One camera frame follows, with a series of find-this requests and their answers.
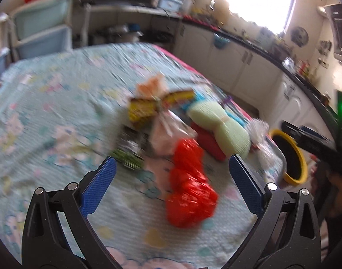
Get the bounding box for green pea snack packet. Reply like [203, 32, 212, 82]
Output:
[110, 126, 148, 171]

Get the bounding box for blue hanging basket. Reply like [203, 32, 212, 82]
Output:
[213, 33, 230, 50]

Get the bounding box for white kitchen base cabinets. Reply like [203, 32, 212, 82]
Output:
[174, 22, 337, 139]

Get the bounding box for blue plastic storage box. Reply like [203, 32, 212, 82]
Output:
[157, 0, 183, 12]

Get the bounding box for white plastic wrap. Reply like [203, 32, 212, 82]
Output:
[245, 118, 275, 170]

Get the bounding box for white orange plastic bag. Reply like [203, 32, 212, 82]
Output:
[136, 73, 168, 98]

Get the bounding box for red plastic bag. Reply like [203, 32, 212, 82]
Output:
[166, 139, 218, 228]

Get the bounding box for wall mounted small fan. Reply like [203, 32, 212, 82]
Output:
[290, 26, 309, 47]

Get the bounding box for yellow rimmed trash bin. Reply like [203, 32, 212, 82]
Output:
[269, 129, 308, 187]

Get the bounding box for black range hood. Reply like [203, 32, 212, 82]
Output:
[324, 3, 342, 62]

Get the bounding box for yellow snack wrapper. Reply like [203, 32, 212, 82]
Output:
[128, 89, 195, 129]

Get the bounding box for purple snack wrapper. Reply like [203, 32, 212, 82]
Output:
[221, 96, 233, 108]

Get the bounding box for blue knitted cloth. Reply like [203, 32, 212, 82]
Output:
[193, 91, 249, 127]

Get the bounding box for plastic drawer storage unit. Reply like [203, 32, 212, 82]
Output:
[0, 0, 76, 78]

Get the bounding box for metal shelf rack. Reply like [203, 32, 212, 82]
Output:
[80, 3, 183, 47]

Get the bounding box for torn paper carton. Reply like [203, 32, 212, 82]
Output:
[143, 111, 197, 200]

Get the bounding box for person's right hand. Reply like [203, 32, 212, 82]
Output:
[328, 173, 342, 218]

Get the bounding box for black stone countertop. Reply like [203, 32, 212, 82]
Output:
[182, 18, 338, 137]

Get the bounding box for hello kitty patterned tablecloth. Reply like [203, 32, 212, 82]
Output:
[0, 42, 286, 267]

